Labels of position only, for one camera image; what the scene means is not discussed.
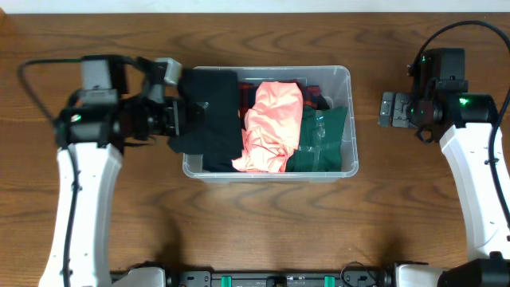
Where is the black taped garment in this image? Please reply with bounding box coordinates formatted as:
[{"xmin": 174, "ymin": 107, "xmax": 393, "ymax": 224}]
[{"xmin": 167, "ymin": 69, "xmax": 244, "ymax": 172}]

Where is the dark green taped garment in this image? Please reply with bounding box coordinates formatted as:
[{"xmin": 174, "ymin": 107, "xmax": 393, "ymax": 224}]
[{"xmin": 285, "ymin": 106, "xmax": 348, "ymax": 172}]

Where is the red plaid garment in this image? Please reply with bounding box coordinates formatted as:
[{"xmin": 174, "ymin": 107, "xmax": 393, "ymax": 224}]
[{"xmin": 239, "ymin": 82, "xmax": 322, "ymax": 120}]

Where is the pink garment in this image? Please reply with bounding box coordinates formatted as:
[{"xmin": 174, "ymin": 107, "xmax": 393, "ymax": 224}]
[{"xmin": 232, "ymin": 81, "xmax": 304, "ymax": 173}]

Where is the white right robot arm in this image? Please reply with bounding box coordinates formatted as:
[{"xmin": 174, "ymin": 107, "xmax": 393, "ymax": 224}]
[{"xmin": 379, "ymin": 48, "xmax": 509, "ymax": 286}]

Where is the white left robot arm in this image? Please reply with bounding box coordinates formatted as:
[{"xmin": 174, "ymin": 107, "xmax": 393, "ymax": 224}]
[{"xmin": 39, "ymin": 55, "xmax": 183, "ymax": 286}]

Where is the clear plastic storage bin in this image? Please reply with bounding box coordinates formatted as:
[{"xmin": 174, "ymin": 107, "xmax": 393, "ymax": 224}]
[{"xmin": 182, "ymin": 65, "xmax": 359, "ymax": 183}]

